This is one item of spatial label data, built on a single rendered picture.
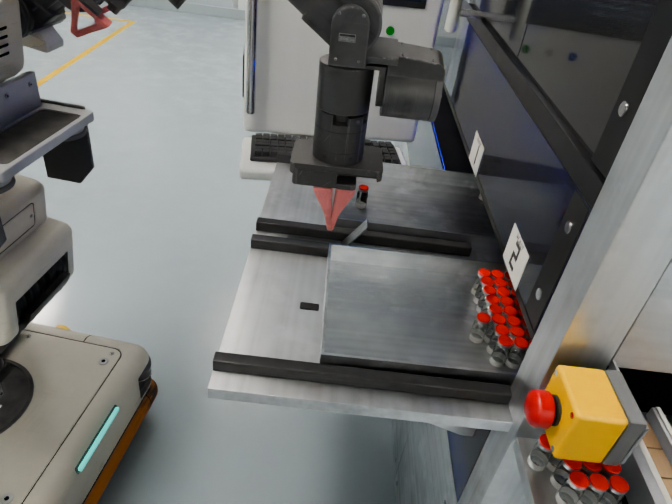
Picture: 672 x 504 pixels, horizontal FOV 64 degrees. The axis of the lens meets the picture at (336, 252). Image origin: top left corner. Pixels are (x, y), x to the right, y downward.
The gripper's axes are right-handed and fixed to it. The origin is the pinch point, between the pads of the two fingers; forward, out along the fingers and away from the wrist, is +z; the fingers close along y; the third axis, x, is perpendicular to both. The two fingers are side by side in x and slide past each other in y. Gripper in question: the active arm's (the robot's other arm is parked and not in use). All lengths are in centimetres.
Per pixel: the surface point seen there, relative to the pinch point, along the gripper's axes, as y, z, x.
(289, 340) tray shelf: -4.2, 20.5, -0.4
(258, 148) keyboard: -20, 25, 72
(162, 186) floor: -87, 106, 186
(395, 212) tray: 13.1, 20.5, 38.8
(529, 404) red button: 23.0, 9.1, -17.8
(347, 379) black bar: 4.3, 19.3, -7.7
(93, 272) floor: -93, 106, 112
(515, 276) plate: 26.6, 8.7, 4.6
